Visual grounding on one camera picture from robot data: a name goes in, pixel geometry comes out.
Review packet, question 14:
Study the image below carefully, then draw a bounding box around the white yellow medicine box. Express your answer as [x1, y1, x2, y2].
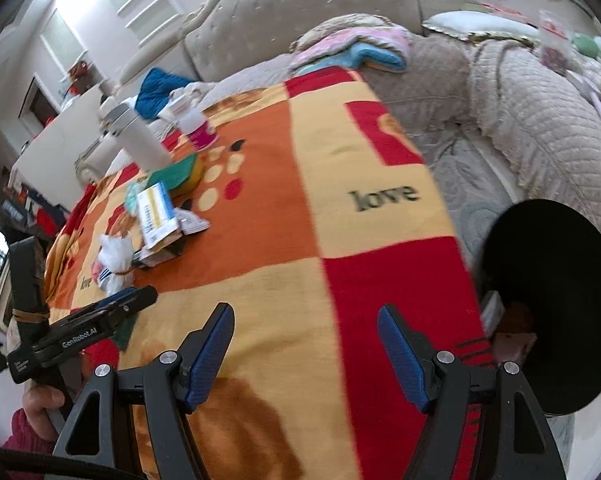
[135, 183, 184, 251]

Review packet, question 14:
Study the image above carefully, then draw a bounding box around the brown wrapper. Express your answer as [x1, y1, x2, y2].
[495, 302, 538, 361]

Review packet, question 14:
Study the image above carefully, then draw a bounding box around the green yellow sponge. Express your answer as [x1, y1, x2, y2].
[143, 152, 206, 193]

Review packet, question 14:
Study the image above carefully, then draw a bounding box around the black round bin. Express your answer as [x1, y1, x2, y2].
[473, 199, 601, 416]

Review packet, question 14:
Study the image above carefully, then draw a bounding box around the quilted beige sofa cover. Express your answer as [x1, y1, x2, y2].
[473, 40, 601, 233]
[200, 35, 478, 133]

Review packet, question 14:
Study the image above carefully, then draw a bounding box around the white carton box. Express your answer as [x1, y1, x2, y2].
[480, 290, 506, 333]

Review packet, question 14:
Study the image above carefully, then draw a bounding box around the white frilled pillow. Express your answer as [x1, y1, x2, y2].
[423, 10, 543, 43]

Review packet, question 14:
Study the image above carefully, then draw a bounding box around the person's left hand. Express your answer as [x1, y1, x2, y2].
[23, 387, 66, 436]

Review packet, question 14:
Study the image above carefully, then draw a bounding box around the dark flat box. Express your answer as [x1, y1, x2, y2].
[133, 240, 186, 268]

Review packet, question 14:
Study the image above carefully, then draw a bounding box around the clear bag red print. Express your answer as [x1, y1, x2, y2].
[475, 0, 526, 18]
[535, 9, 576, 68]

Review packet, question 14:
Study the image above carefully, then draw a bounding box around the beige tufted sofa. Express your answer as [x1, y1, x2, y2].
[115, 0, 601, 241]

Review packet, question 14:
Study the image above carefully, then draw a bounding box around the pink label plastic bottle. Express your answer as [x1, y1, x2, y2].
[173, 100, 217, 152]

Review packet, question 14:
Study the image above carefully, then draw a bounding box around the tissue paper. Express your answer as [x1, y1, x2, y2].
[96, 232, 135, 295]

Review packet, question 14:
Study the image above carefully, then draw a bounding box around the orange red printed blanket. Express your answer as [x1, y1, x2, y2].
[43, 67, 496, 480]

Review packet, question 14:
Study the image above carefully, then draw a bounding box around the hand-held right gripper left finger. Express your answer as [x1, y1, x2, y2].
[53, 302, 236, 480]

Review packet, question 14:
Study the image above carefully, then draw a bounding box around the lilac handled brush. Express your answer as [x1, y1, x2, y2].
[577, 67, 601, 128]

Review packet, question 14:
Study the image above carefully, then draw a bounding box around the red ornament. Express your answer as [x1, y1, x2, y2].
[63, 60, 94, 96]

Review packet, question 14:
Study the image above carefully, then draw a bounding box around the pink folded blanket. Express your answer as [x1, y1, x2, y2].
[289, 14, 412, 73]

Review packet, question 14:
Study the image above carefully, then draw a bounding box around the white cabinet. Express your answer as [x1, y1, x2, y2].
[10, 102, 111, 186]

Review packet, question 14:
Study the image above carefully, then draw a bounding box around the green plush toy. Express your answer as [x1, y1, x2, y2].
[570, 32, 601, 63]

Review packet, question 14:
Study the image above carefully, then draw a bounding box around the blue cloth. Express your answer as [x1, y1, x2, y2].
[134, 67, 196, 121]

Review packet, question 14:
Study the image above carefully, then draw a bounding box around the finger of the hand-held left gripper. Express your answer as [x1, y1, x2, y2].
[108, 285, 159, 323]
[70, 287, 137, 321]

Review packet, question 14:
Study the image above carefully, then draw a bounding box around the white thermos bottle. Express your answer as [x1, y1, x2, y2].
[98, 94, 174, 171]

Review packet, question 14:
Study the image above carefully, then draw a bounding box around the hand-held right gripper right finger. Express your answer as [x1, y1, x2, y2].
[377, 304, 568, 480]

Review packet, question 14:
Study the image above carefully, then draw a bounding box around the white cloth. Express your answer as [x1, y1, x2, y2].
[158, 81, 216, 123]

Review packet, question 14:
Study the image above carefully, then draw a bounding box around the blue folded towel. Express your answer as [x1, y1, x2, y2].
[300, 42, 408, 73]

